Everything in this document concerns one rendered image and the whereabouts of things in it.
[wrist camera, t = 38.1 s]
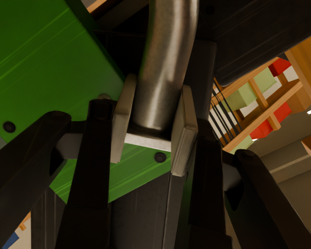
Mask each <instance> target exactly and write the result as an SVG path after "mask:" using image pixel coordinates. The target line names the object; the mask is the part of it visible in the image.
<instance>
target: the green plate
mask: <svg viewBox="0 0 311 249"><path fill-rule="evenodd" d="M93 29H94V30H101V28H100V27H99V26H98V24H97V23H96V21H95V20H94V19H93V17H92V16H91V14H90V13H89V12H88V10H87V9H86V7H85V6H84V5H83V3H82V2H81V0H0V137H1V138H2V139H3V140H4V141H5V142H6V143H9V142H10V141H11V140H12V139H14V138H15V137H16V136H18V135H19V134H20V133H21V132H23V131H24V130H25V129H26V128H28V127H29V126H30V125H31V124H33V123H34V122H35V121H36V120H38V119H39V118H40V117H41V116H43V115H44V114H45V113H47V112H50V111H61V112H65V113H68V114H69V115H71V117H72V121H85V120H86V119H87V113H88V105H89V101H90V100H93V99H97V97H98V95H99V94H101V93H105V94H108V95H109V96H110V97H111V99H112V100H115V101H118V99H119V96H120V94H121V91H122V88H123V85H124V83H125V80H126V76H125V75H124V73H123V72H122V71H121V69H120V68H119V66H118V65H117V64H116V62H115V61H114V60H113V59H112V57H111V56H110V54H109V53H108V52H107V50H106V49H105V48H104V46H103V45H102V43H101V42H100V41H99V39H98V38H97V36H96V35H95V34H94V32H93ZM76 163H77V159H67V163H66V165H65V166H64V167H63V168H62V170H61V171H60V172H59V174H58V175H57V176H56V178H55V179H54V180H53V182H52V183H51V184H50V185H49V187H50V188H51V189H52V190H53V191H54V192H55V193H56V194H57V195H58V196H59V197H60V198H61V199H62V200H63V201H64V202H65V203H66V204H67V202H68V197H69V193H70V189H71V184H72V180H73V176H74V172H75V168H76ZM170 170H171V152H169V151H164V150H159V149H154V148H149V147H144V146H139V145H135V144H130V143H124V145H123V150H122V154H121V158H120V162H118V163H117V164H115V163H110V178H109V196H108V203H110V202H112V201H114V200H116V199H117V198H119V197H121V196H123V195H125V194H127V193H129V192H131V191H133V190H134V189H136V188H138V187H140V186H142V185H144V184H146V183H148V182H150V181H151V180H153V179H155V178H157V177H159V176H161V175H163V174H165V173H167V172H168V171H170Z"/></svg>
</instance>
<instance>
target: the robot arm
mask: <svg viewBox="0 0 311 249"><path fill-rule="evenodd" d="M137 79H138V76H137V74H134V73H129V74H127V77H126V80H125V83H124V85H123V88H122V91H121V94H120V96H119V99H118V101H115V100H110V99H106V98H103V99H93V100H90V101H89V105H88V113H87V119H86V120H85V121H72V117H71V115H69V114H68V113H65V112H61V111H50V112H47V113H45V114H44V115H43V116H41V117H40V118H39V119H38V120H36V121H35V122H34V123H33V124H31V125H30V126H29V127H28V128H26V129H25V130H24V131H23V132H21V133H20V134H19V135H18V136H16V137H15V138H14V139H12V140H11V141H10V142H9V143H7V144H6V145H5V146H4V147H3V148H1V149H0V249H1V248H2V247H3V246H4V244H5V243H6V242H7V240H8V239H9V238H10V237H11V235H12V234H13V233H14V231H15V230H16V229H17V227H18V226H19V225H20V223H21V222H22V221H23V220H24V218H25V217H26V216H27V214H28V213H29V212H30V210H31V209H32V208H33V206H34V205H35V204H36V203H37V201H38V200H39V199H40V197H41V196H42V195H43V193H44V192H45V191H46V190H47V188H48V187H49V185H50V184H51V183H52V182H53V180H54V179H55V178H56V176H57V175H58V174H59V172H60V171H61V170H62V168H63V167H64V166H65V165H66V163H67V159H77V163H76V168H75V172H74V176H73V180H72V184H71V189H70V193H69V197H68V202H67V204H66V205H65V208H64V211H63V216H62V220H61V224H60V228H59V232H58V237H57V241H56V245H55V249H117V248H114V247H108V233H109V208H108V196H109V178H110V163H115V164H117V163H118V162H120V158H121V154H122V150H123V145H124V141H125V137H126V132H127V128H128V124H129V119H130V114H131V109H132V104H133V99H134V94H135V89H136V84H137ZM186 169H187V173H186V176H185V179H184V182H183V185H182V189H183V193H182V200H181V206H180V212H179V219H178V225H177V232H176V238H175V245H174V249H233V238H232V237H231V236H229V235H226V218H225V207H226V210H227V213H228V215H229V218H230V220H231V223H232V226H233V228H234V231H235V234H236V236H237V239H238V241H239V244H240V247H241V249H311V232H310V231H309V229H308V228H307V226H306V225H305V224H304V222H303V221H302V219H301V218H300V216H299V215H298V213H297V212H296V211H295V209H294V208H293V206H292V205H291V203H290V202H289V200H288V199H287V197H286V196H285V194H284V193H283V191H282V190H281V188H280V187H279V185H278V184H277V182H276V181H275V179H274V178H273V176H272V175H271V173H270V172H269V170H268V169H267V168H266V166H265V165H264V163H263V162H262V160H261V159H260V157H259V156H258V155H256V154H255V153H254V152H252V151H250V150H245V149H237V150H236V152H235V154H231V153H228V152H226V151H224V150H222V145H221V142H220V141H219V140H217V139H215V138H214V134H213V132H212V127H211V124H210V123H209V122H208V121H207V120H205V119H200V118H196V115H195V109H194V102H193V96H192V90H191V88H190V86H188V85H184V84H183V85H182V89H181V92H180V96H179V100H178V104H177V107H176V111H175V115H174V119H173V122H172V126H171V173H172V175H175V176H180V177H182V176H183V175H185V172H186Z"/></svg>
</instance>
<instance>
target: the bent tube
mask: <svg viewBox="0 0 311 249"><path fill-rule="evenodd" d="M198 15H199V0H149V22H148V29H147V34H146V39H145V44H144V49H143V54H142V59H141V64H140V69H139V74H138V79H137V84H136V89H135V94H134V99H133V104H132V109H131V114H130V119H129V124H128V128H127V132H126V137H125V141H124V142H125V143H130V144H135V145H139V146H144V147H149V148H154V149H159V150H164V151H169V152H171V126H172V122H173V119H174V115H175V111H176V107H177V104H178V100H179V96H180V92H181V89H182V85H183V81H184V77H185V74H186V70H187V66H188V62H189V59H190V55H191V51H192V47H193V44H194V39H195V35H196V30H197V24H198Z"/></svg>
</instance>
